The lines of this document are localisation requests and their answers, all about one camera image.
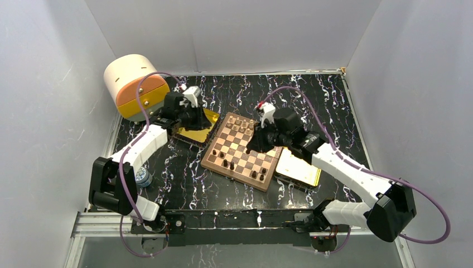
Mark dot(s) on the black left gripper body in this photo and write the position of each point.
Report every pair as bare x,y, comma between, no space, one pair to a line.
178,116

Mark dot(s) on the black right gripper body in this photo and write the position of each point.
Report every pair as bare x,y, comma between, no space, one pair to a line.
281,140

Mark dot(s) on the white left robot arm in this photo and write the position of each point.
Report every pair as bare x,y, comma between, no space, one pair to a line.
113,180

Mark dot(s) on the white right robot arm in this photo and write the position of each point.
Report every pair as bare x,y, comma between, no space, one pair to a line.
386,207

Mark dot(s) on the wooden chess board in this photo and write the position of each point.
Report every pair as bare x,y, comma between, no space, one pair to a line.
231,139

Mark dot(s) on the gold tin lid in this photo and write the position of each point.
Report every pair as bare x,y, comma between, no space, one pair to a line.
291,167

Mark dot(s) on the round cream drawer cabinet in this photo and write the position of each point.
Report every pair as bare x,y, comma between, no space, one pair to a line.
123,79

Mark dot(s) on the small white blue bottle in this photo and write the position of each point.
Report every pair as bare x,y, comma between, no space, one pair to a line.
143,178

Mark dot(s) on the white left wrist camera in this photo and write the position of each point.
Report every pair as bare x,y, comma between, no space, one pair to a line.
190,96

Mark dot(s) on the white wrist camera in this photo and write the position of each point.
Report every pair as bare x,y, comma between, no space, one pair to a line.
266,111
190,96

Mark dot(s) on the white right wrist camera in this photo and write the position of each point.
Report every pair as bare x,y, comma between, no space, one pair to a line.
266,111

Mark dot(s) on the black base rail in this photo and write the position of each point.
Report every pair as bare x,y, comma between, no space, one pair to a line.
240,225

